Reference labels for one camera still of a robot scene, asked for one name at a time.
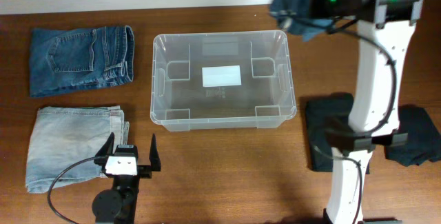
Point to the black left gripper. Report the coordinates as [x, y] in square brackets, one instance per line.
[144, 171]

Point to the teal blue cloth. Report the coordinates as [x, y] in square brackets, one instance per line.
[292, 17]

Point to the clear plastic storage bin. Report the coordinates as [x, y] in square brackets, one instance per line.
[265, 99]

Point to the dark navy cloth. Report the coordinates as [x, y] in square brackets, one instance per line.
[423, 143]

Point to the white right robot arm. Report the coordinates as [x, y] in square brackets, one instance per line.
[384, 28]

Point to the light blue folded jeans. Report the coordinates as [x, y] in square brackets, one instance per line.
[64, 136]

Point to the dark blue folded jeans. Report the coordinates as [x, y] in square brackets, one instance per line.
[66, 61]

